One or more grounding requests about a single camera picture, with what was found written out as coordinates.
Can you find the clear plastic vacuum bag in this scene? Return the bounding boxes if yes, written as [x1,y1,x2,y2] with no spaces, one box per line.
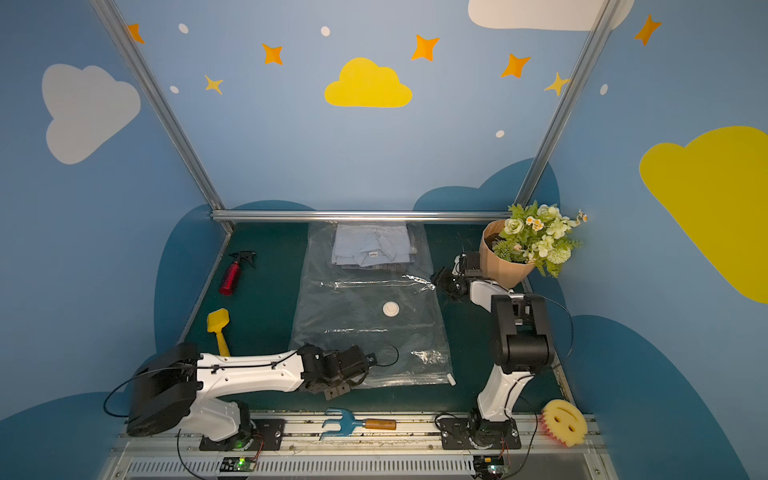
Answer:
[291,222,454,388]

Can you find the light blue shirt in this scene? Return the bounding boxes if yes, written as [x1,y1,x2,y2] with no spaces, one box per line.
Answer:
[331,223,414,268]

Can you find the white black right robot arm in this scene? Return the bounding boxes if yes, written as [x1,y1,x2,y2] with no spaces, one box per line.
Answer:
[433,252,562,423]

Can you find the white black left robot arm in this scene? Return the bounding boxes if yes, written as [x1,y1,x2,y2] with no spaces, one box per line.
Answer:
[121,343,378,451]

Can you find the tan ribbed flower pot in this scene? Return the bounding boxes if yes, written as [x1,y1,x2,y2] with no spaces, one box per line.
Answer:
[479,220,535,289]

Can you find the white green artificial flowers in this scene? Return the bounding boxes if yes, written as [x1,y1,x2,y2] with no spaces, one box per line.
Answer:
[490,202,589,278]

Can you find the yellow toy shovel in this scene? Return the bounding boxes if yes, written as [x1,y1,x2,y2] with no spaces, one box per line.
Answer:
[207,308,231,357]

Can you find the left green circuit board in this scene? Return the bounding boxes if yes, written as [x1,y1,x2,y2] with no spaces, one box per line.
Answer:
[219,457,257,473]

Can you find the green circuit board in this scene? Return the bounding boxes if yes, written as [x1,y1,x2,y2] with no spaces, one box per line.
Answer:
[219,457,257,473]
[472,456,509,480]

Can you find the yellow smiley sponge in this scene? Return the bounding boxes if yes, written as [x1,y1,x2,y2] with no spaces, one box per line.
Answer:
[539,399,588,447]

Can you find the right green circuit board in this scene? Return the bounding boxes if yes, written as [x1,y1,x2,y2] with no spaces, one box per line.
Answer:
[472,456,509,480]

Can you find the blue garden fork wooden handle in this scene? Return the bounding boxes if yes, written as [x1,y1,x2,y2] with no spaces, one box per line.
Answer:
[320,408,397,440]

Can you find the aluminium front mounting rail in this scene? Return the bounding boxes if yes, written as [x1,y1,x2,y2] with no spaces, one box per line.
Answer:
[110,410,604,457]

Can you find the aluminium back frame rail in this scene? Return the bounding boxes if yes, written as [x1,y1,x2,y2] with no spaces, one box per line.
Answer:
[211,210,507,223]

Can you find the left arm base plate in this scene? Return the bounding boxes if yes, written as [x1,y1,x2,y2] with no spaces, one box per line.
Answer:
[199,419,286,452]

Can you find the right aluminium corner post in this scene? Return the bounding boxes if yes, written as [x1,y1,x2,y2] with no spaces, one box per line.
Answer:
[514,0,622,204]

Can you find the aluminium corner post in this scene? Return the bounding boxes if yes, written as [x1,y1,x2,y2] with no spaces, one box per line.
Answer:
[90,0,225,214]
[514,0,622,204]

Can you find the white vented cable duct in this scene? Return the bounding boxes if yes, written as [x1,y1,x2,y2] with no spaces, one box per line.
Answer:
[116,455,474,479]

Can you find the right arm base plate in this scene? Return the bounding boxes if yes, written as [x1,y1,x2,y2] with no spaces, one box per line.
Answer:
[435,416,521,450]

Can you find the left aluminium corner post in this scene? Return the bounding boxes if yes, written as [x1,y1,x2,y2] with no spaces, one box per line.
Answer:
[90,0,225,214]

